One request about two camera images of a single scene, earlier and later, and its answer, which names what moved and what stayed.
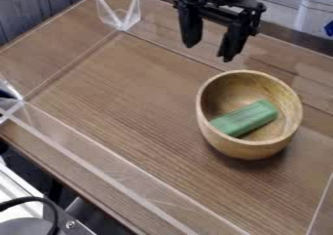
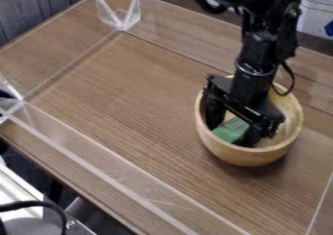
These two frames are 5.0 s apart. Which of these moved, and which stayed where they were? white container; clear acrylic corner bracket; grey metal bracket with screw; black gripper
Moved: black gripper
Stayed: white container; grey metal bracket with screw; clear acrylic corner bracket
